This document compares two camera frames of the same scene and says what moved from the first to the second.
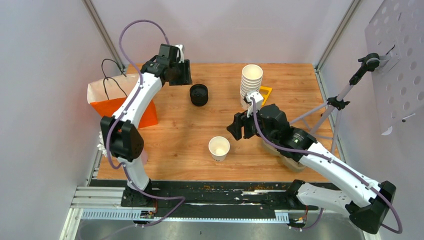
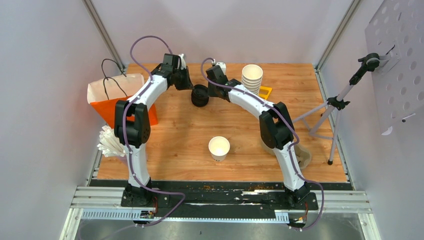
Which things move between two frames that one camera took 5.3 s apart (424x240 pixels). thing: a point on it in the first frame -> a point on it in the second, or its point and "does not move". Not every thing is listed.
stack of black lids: x=199 y=94 does not move
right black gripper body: x=254 y=130 -> x=212 y=88
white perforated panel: x=396 y=33 does not move
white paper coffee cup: x=219 y=147 does not move
